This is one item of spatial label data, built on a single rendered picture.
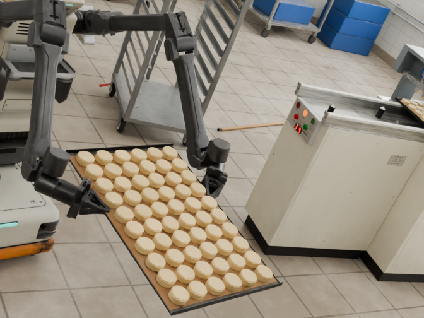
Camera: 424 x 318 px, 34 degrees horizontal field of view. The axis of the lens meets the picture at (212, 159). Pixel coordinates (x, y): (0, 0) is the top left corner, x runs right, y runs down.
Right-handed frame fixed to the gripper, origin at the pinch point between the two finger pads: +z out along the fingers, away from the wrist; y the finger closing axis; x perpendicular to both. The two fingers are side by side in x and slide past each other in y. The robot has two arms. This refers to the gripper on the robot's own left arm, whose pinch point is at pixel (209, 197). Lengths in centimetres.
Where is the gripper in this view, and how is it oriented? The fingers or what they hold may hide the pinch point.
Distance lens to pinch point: 212.6
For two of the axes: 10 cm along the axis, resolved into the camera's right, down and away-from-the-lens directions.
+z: -1.2, 4.9, -8.6
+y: -4.1, 7.7, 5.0
